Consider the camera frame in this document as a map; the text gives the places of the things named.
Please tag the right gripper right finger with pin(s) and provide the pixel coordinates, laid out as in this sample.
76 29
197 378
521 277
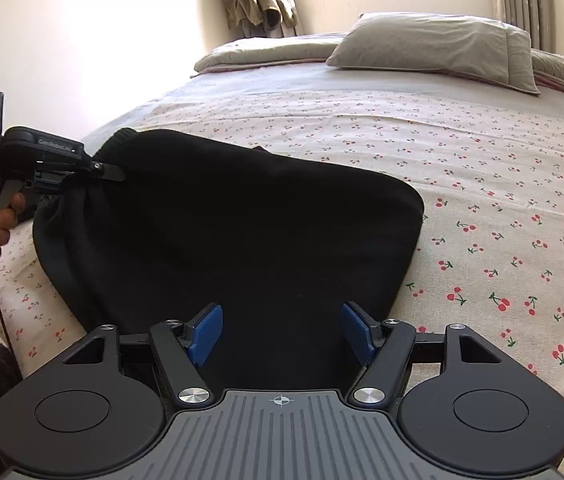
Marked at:
384 350

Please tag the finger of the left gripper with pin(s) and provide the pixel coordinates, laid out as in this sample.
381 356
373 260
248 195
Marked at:
107 171

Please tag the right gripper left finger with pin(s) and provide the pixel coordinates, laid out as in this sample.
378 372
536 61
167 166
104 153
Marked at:
181 349

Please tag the black pants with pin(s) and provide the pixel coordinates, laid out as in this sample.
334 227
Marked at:
279 243

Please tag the cherry print bed sheet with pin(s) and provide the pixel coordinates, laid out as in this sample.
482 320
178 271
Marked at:
487 162

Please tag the grey pillow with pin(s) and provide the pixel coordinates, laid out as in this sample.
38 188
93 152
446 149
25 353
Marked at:
434 30

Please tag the grey folded duvet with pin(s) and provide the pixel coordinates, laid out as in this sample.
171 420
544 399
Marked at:
272 52

